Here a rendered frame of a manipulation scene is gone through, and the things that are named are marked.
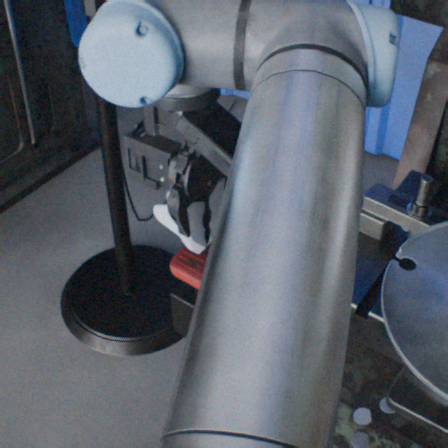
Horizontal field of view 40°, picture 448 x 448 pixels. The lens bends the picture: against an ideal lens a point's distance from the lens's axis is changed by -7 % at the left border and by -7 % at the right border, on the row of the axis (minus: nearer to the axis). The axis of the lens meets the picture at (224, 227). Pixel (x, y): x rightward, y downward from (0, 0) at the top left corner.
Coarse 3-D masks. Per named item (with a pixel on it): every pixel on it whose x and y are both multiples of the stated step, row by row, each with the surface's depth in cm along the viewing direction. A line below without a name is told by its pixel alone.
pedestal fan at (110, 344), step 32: (96, 0) 111; (96, 96) 127; (128, 192) 157; (128, 224) 152; (96, 256) 176; (128, 256) 157; (160, 256) 176; (64, 288) 170; (96, 288) 167; (128, 288) 164; (160, 288) 167; (64, 320) 162; (96, 320) 159; (128, 320) 159; (160, 320) 159; (128, 352) 155
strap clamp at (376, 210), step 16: (368, 192) 82; (384, 192) 82; (400, 192) 82; (368, 208) 82; (384, 208) 81; (400, 208) 80; (416, 208) 78; (432, 208) 80; (368, 224) 83; (384, 224) 81; (400, 224) 80; (416, 224) 79; (432, 224) 78
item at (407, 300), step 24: (408, 240) 71; (432, 240) 72; (432, 264) 69; (384, 288) 66; (408, 288) 66; (432, 288) 66; (384, 312) 63; (408, 312) 64; (432, 312) 64; (408, 336) 61; (432, 336) 61; (408, 360) 59; (432, 360) 59; (432, 384) 56
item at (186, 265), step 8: (184, 248) 74; (208, 248) 74; (176, 256) 73; (184, 256) 73; (192, 256) 73; (200, 256) 73; (176, 264) 72; (184, 264) 72; (192, 264) 72; (200, 264) 72; (176, 272) 72; (184, 272) 71; (192, 272) 71; (200, 272) 71; (184, 280) 72; (192, 280) 71; (200, 280) 70
